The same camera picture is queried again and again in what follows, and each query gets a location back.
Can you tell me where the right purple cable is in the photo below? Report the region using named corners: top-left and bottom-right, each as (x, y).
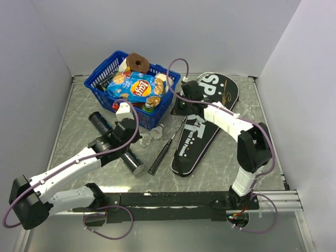
top-left (166, 58), bottom-right (276, 174)

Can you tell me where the white shuttlecock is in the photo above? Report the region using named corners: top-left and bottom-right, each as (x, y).
top-left (149, 124), bottom-right (164, 140)
top-left (139, 133), bottom-right (152, 148)

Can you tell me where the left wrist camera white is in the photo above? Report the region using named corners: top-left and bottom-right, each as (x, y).
top-left (112, 102), bottom-right (134, 122)

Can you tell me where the black racket cover bag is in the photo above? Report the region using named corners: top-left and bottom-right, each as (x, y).
top-left (171, 72), bottom-right (239, 177)

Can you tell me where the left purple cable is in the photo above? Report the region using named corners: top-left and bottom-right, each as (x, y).
top-left (2, 98), bottom-right (140, 228)

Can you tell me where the aluminium frame rail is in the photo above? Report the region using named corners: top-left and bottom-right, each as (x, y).
top-left (258, 191), bottom-right (303, 212)

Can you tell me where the blue plastic basket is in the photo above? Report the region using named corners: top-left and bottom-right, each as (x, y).
top-left (84, 50), bottom-right (181, 129)

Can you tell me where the badminton racket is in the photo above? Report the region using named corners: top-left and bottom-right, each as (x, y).
top-left (148, 118), bottom-right (186, 175)

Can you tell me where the black shuttlecock tube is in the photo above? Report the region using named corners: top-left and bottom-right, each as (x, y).
top-left (88, 111), bottom-right (145, 175)

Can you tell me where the purple cable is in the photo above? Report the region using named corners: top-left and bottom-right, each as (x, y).
top-left (2, 98), bottom-right (140, 228)
top-left (166, 58), bottom-right (276, 174)

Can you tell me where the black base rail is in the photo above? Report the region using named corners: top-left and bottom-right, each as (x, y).
top-left (72, 191), bottom-right (260, 224)

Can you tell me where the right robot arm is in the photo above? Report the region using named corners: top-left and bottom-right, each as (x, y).
top-left (173, 81), bottom-right (274, 209)

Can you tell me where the blue Lays chip bag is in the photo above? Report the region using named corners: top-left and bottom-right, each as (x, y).
top-left (106, 71), bottom-right (171, 108)

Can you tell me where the brown chocolate donut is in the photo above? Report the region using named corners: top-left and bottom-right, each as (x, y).
top-left (126, 52), bottom-right (150, 74)

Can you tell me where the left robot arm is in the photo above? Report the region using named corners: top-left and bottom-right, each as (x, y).
top-left (9, 118), bottom-right (140, 230)

